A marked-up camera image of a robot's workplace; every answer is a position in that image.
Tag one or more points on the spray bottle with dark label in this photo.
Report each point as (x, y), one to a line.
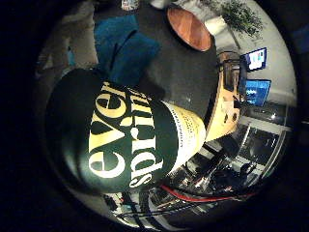
(128, 135)

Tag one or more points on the white plant pot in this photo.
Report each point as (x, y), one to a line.
(216, 25)

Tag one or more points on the patterned mug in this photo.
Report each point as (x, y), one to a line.
(130, 4)

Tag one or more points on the wooden desk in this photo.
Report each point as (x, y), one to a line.
(222, 112)

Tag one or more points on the green potted plant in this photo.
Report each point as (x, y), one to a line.
(241, 16)

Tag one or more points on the large desk monitor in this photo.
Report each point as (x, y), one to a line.
(257, 92)

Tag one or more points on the round wooden plate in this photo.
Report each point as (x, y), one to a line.
(190, 29)

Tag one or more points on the teal cloth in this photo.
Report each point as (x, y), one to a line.
(128, 54)

